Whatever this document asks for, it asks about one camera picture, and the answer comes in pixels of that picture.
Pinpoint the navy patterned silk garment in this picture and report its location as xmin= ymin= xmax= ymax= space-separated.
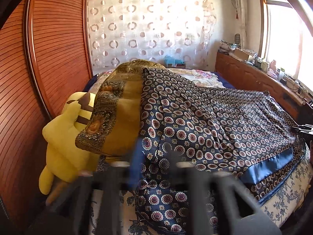
xmin=135 ymin=68 xmax=306 ymax=234

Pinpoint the yellow plush toy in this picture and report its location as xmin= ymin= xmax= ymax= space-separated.
xmin=39 ymin=92 xmax=99 ymax=195

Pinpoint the blue floral white sheet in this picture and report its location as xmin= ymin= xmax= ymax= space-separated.
xmin=87 ymin=151 xmax=313 ymax=235

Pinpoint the gold brown patterned pillow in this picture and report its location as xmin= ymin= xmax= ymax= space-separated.
xmin=75 ymin=60 xmax=164 ymax=156

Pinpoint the wooden dresser cabinet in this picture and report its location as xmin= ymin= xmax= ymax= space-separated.
xmin=215 ymin=52 xmax=312 ymax=124

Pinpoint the cardboard box on dresser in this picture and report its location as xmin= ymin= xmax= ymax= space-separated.
xmin=230 ymin=48 xmax=257 ymax=61

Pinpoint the teal item on box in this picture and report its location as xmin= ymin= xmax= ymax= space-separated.
xmin=164 ymin=55 xmax=186 ymax=69

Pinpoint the wooden wardrobe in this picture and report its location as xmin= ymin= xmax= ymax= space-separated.
xmin=1 ymin=0 xmax=92 ymax=231

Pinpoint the sheer circle pattern curtain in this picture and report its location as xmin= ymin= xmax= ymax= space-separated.
xmin=87 ymin=0 xmax=216 ymax=73

